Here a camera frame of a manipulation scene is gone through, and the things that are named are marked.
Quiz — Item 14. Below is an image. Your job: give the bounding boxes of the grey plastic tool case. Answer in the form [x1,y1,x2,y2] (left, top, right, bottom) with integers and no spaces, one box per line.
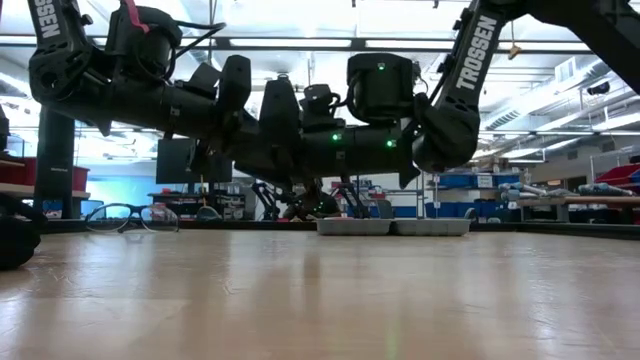
[316,217,472,237]

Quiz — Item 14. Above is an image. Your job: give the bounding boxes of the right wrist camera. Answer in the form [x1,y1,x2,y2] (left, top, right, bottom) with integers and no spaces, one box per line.
[302,83,342,132]

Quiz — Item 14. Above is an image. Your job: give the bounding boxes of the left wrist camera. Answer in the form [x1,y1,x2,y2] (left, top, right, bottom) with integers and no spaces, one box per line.
[185,62,221,97]

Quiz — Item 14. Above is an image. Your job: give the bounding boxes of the red zip tie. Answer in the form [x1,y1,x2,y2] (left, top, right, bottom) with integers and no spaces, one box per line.
[122,0,151,34]

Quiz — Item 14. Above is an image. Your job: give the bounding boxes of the blue storage bins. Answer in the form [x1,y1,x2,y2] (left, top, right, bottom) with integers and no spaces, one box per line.
[438,172,521,189]

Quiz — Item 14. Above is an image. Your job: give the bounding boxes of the background robot station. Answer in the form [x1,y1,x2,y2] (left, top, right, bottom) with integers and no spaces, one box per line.
[252,174,374,221]

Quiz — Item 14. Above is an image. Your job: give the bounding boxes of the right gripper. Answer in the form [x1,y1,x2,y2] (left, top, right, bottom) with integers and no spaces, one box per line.
[258,77,351,176]

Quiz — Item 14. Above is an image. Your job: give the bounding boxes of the person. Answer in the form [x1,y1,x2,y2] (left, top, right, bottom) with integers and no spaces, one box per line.
[282,179,344,221]

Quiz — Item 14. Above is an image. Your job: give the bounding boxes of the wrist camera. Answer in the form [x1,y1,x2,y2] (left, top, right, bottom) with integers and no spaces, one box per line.
[302,83,342,132]
[185,62,221,97]

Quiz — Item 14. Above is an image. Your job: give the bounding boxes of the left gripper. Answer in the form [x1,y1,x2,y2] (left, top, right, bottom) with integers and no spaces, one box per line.
[169,53,254,151]

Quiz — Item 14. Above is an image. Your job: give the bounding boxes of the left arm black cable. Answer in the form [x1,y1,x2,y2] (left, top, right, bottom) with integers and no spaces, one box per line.
[169,19,227,64]

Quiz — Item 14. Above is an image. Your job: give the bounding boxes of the black rimmed eyeglasses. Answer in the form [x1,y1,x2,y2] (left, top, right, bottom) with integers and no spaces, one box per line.
[84,202,180,234]

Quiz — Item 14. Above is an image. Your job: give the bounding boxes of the black bar with light strips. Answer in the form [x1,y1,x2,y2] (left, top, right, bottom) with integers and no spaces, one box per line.
[0,35,564,52]

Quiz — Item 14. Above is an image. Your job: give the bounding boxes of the hanging yellow tag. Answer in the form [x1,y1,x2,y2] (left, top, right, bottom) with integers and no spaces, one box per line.
[507,19,522,61]

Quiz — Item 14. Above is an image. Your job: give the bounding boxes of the red storage bin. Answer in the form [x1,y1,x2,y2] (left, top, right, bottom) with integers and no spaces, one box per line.
[0,157,37,187]
[72,166,90,193]
[594,163,640,187]

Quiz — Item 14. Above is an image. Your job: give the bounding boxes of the black computer monitor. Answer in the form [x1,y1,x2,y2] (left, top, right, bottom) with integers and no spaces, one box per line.
[155,137,234,185]

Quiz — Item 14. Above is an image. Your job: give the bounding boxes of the wooden workbench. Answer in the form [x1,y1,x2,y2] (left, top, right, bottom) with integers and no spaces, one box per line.
[517,193,640,224]

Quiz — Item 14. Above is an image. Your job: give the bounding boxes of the black grey work glove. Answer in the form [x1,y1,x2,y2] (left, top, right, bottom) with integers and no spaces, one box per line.
[0,192,49,272]

